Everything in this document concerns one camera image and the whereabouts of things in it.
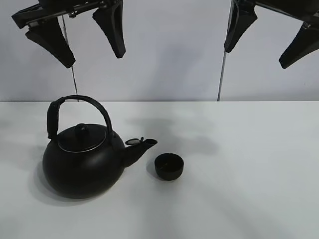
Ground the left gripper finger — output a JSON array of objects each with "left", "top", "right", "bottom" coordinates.
[
  {"left": 25, "top": 18, "right": 75, "bottom": 68},
  {"left": 92, "top": 2, "right": 126, "bottom": 58}
]

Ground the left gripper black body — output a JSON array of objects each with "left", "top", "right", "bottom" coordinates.
[{"left": 11, "top": 0, "right": 123, "bottom": 29}]

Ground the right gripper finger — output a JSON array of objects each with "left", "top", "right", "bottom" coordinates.
[
  {"left": 224, "top": 0, "right": 258, "bottom": 53},
  {"left": 279, "top": 19, "right": 319, "bottom": 69}
]

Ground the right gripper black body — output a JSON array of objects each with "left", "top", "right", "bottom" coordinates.
[{"left": 236, "top": 0, "right": 319, "bottom": 27}]

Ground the black round teapot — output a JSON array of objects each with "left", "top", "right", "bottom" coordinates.
[{"left": 42, "top": 95, "right": 157, "bottom": 198}]

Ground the small black teacup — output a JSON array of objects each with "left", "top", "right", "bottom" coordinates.
[{"left": 154, "top": 153, "right": 184, "bottom": 181}]

